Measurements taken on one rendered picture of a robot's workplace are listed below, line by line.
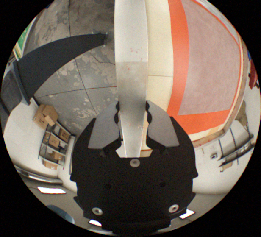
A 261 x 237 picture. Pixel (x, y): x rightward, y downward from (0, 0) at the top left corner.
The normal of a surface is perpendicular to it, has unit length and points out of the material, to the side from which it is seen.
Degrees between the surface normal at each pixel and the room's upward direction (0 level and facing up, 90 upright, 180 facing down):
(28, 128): 90
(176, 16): 15
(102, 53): 0
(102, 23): 0
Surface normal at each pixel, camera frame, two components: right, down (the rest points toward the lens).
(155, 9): 0.00, 0.54
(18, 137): 1.00, -0.02
